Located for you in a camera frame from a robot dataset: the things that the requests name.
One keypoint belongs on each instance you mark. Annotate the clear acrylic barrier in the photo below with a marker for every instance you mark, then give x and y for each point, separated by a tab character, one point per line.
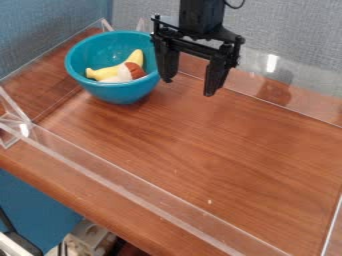
231	175

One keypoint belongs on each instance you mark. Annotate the yellow toy banana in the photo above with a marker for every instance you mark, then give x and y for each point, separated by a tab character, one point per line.
111	71

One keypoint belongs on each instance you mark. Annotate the white and brown toy mushroom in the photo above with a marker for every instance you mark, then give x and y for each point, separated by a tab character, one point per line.
130	71

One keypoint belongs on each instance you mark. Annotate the blue plastic bowl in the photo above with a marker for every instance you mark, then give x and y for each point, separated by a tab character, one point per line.
104	50

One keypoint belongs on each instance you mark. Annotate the white object under table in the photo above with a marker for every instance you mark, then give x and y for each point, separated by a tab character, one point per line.
87	240

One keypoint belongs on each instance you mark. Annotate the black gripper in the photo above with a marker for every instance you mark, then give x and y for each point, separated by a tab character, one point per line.
197	33

